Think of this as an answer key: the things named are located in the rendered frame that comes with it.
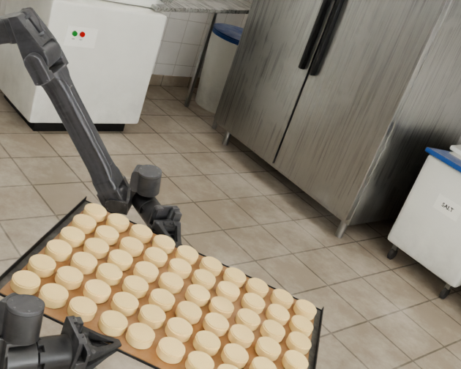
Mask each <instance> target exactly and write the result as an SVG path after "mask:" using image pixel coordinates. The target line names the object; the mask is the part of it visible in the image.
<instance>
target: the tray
mask: <svg viewBox="0 0 461 369"><path fill-rule="evenodd" d="M86 197H87V196H86ZM86 197H85V198H84V199H83V200H82V201H81V202H79V203H78V204H77V205H76V206H75V207H74V208H73V209H72V210H71V211H69V212H68V213H67V214H66V215H65V216H64V217H63V218H62V219H61V220H60V221H59V222H57V224H55V226H54V227H52V228H51V229H50V230H49V231H48V232H47V233H46V234H45V235H44V236H43V237H41V238H40V239H39V240H38V241H37V242H36V243H35V244H34V245H33V246H31V247H30V248H29V249H28V250H27V251H26V252H25V253H24V254H23V255H22V256H21V257H20V258H19V259H18V260H17V261H16V262H15V263H14V264H12V265H11V266H10V267H9V268H8V269H7V270H6V271H5V272H4V273H2V274H1V275H0V290H1V289H2V288H3V287H4V286H5V285H6V284H7V283H8V282H9V281H10V280H11V279H12V276H13V274H14V273H16V272H18V271H21V270H22V268H24V267H25V265H27V263H28V262H29V259H30V258H31V257H32V256H34V255H36V254H38V253H39V252H40V251H41V250H42V249H43V248H44V247H45V246H46V245H47V243H48V242H49V241H51V240H53V239H54V238H55V237H56V236H57V235H58V234H59V233H60V232H61V230H62V229H63V228H64V227H66V226H67V225H68V224H69V223H71V222H72V220H73V218H74V216H76V215H79V214H80V213H81V212H82V211H83V210H84V208H85V205H87V204H92V202H90V201H87V200H86ZM0 296H2V297H6V295H4V294H2V293H0ZM315 308H316V310H317V313H316V314H315V318H314V324H313V331H312V338H311V344H312V345H311V348H310V352H309V357H308V363H309V365H308V367H307V369H316V365H317V359H318V349H319V343H320V336H321V326H322V320H323V309H324V307H323V308H322V310H321V309H320V308H318V307H315ZM43 316H44V317H46V318H49V319H50V320H52V321H55V322H57V323H59V324H61V325H64V323H63V322H61V321H59V320H57V319H55V318H53V317H51V316H48V315H46V314H43ZM95 341H97V342H99V343H101V344H103V345H105V346H106V345H109V344H108V343H105V342H102V341H98V340H95ZM115 350H116V351H118V352H120V353H122V354H124V355H127V356H128V357H131V358H133V359H135V360H137V361H139V362H142V363H143V364H145V365H148V366H149V367H151V368H153V369H160V368H158V367H156V366H154V365H152V364H150V363H148V362H145V361H143V360H141V359H139V358H137V357H135V356H133V355H131V354H128V353H127V352H125V351H122V350H121V349H118V348H117V349H115Z"/></svg>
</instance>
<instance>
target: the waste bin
mask: <svg viewBox="0 0 461 369"><path fill-rule="evenodd" d="M242 32H243V28H241V27H238V26H233V25H230V24H226V23H215V24H214V26H213V29H212V32H211V36H210V39H209V44H208V48H207V51H206V56H205V60H204V63H203V69H202V72H201V75H200V81H199V84H198V90H197V94H196V97H195V101H196V103H197V104H198V105H199V106H200V107H202V108H204V109H206V110H207V111H210V112H212V113H216V111H217V107H218V104H219V101H220V98H221V95H222V91H223V89H224V86H225V82H226V80H227V77H228V73H229V71H230V68H231V65H232V62H233V58H234V56H235V53H236V49H237V47H238V44H239V40H240V38H241V34H242Z"/></svg>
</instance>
